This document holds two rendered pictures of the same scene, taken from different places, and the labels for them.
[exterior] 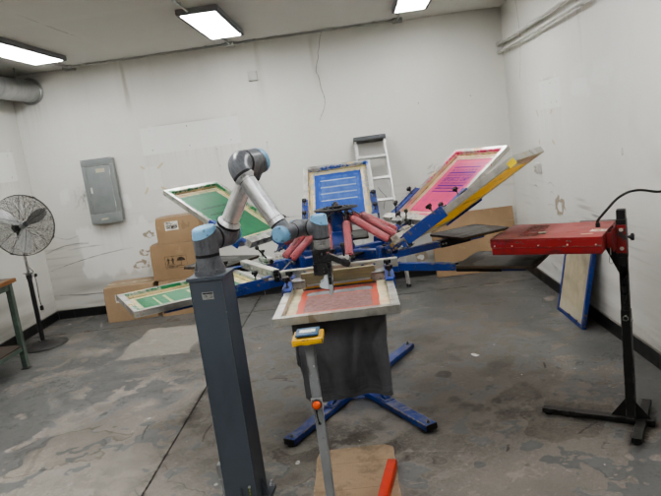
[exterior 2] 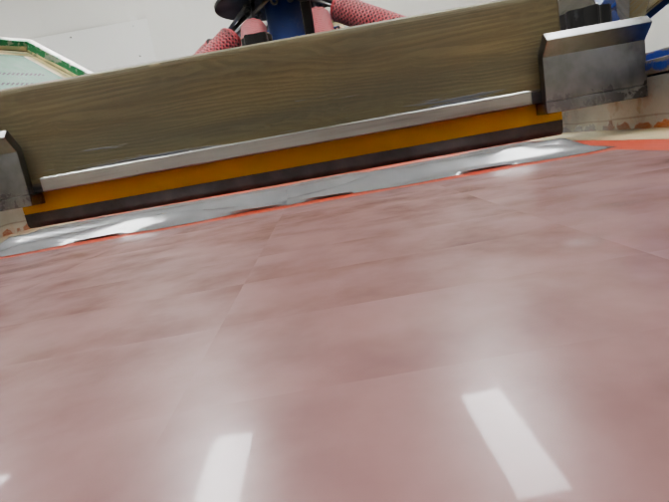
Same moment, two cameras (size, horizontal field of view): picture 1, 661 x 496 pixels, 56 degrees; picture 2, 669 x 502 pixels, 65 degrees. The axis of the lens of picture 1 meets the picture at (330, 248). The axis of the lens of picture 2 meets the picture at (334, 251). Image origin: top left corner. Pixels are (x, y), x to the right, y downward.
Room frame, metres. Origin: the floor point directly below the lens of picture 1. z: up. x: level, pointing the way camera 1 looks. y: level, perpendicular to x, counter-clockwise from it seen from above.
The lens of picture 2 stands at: (2.92, -0.02, 0.98)
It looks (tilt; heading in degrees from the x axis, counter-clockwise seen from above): 11 degrees down; 357
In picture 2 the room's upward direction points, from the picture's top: 10 degrees counter-clockwise
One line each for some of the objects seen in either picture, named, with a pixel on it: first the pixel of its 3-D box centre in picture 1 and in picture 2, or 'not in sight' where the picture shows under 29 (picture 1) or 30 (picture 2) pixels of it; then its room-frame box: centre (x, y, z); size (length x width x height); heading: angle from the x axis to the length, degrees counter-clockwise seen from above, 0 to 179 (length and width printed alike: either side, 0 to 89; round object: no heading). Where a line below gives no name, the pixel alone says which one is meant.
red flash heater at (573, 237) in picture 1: (557, 237); not in sight; (3.37, -1.26, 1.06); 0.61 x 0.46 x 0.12; 57
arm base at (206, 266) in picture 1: (209, 263); not in sight; (2.94, 0.59, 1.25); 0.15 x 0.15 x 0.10
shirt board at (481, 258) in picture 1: (434, 265); not in sight; (3.78, -0.63, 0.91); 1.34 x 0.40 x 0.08; 57
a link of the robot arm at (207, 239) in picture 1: (206, 239); not in sight; (2.94, 0.59, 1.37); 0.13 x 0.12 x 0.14; 146
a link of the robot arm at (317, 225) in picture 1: (319, 226); not in sight; (2.73, 0.04, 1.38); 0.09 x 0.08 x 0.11; 56
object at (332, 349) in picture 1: (342, 357); not in sight; (2.81, 0.01, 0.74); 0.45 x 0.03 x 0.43; 87
